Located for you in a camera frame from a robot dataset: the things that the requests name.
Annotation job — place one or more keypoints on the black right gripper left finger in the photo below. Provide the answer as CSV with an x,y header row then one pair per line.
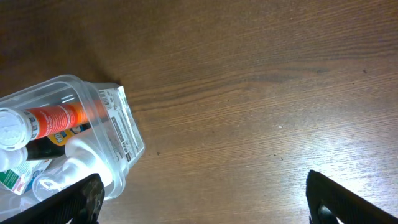
x,y
79,203

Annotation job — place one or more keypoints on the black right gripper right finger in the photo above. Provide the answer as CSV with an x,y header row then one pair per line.
x,y
329,202

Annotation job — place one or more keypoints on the white spray bottle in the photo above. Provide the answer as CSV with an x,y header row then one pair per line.
x,y
110,147

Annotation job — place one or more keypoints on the white Panadol medicine box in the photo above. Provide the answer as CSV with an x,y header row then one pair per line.
x,y
19,179

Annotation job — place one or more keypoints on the dark bottle with white cap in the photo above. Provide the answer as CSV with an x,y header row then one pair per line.
x,y
50,147

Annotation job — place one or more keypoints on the orange tube with white cap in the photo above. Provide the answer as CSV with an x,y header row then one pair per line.
x,y
19,127

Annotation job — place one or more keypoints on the clear plastic container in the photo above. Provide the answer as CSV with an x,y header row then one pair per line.
x,y
55,91

